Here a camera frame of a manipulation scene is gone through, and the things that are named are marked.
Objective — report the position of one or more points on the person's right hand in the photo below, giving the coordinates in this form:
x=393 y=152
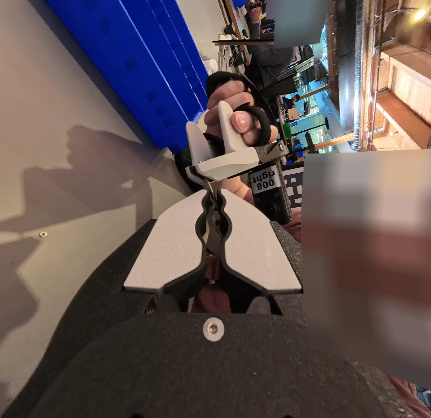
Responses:
x=215 y=101

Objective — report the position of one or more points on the framed marker sign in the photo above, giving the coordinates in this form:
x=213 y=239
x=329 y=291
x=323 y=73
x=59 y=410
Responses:
x=293 y=189

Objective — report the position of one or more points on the ceiling lamp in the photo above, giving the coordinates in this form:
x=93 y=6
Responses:
x=419 y=15

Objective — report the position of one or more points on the silver ventilation duct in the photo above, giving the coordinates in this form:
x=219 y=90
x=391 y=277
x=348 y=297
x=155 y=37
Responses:
x=359 y=71

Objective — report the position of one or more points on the blue plastic bin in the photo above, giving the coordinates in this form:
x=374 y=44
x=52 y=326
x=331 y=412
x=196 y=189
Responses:
x=128 y=54

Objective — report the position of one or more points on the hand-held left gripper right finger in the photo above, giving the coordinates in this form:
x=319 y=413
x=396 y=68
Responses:
x=259 y=253

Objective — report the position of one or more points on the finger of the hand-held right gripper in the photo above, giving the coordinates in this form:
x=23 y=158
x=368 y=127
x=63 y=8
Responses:
x=197 y=145
x=232 y=165

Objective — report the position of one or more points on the silver bolt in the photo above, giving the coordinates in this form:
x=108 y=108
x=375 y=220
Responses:
x=210 y=185

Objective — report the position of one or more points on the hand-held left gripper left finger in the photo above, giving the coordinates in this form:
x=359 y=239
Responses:
x=168 y=249

